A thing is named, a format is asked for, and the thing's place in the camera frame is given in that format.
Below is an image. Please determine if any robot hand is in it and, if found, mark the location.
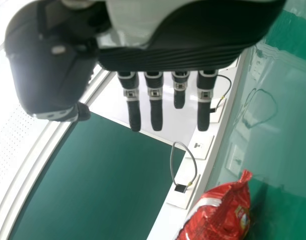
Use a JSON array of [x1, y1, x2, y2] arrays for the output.
[[4, 0, 288, 133]]

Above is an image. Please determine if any red biscuit packet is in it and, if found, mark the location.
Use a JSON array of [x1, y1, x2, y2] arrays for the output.
[[176, 169, 254, 240]]

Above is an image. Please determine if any white socket plate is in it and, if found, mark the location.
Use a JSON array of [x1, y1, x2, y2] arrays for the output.
[[207, 96, 228, 124], [165, 173, 202, 210], [187, 135, 216, 161]]

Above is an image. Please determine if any thin grey cable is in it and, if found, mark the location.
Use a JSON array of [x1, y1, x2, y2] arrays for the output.
[[209, 74, 232, 114]]

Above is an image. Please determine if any grey looped cable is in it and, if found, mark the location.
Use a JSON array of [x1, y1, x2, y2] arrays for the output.
[[169, 141, 200, 188]]

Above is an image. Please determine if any aluminium frame rail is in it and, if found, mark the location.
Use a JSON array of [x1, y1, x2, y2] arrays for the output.
[[0, 67, 114, 240]]

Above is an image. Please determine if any white perforated cable duct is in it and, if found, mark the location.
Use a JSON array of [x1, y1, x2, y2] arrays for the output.
[[0, 99, 53, 201]]

